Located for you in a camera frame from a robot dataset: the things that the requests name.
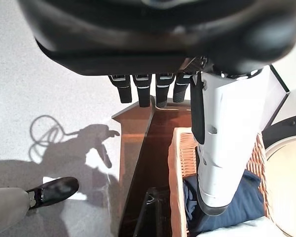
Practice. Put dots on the silver left robot leg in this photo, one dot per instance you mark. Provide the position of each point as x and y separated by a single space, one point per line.
51 190

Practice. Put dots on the black angular frame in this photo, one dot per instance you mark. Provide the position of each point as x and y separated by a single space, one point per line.
150 209

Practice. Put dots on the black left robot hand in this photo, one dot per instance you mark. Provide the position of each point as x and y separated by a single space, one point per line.
150 37

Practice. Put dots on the wicker laundry basket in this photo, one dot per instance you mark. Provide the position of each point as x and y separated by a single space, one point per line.
173 172

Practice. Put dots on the white counter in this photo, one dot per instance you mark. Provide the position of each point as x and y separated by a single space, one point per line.
273 103

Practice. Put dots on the round glass washer door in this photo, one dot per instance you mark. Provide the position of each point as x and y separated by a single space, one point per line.
286 172

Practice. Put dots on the blue garment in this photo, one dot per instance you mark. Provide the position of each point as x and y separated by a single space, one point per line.
246 195

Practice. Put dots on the brown acrylic stand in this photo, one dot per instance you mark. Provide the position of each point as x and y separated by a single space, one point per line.
135 148

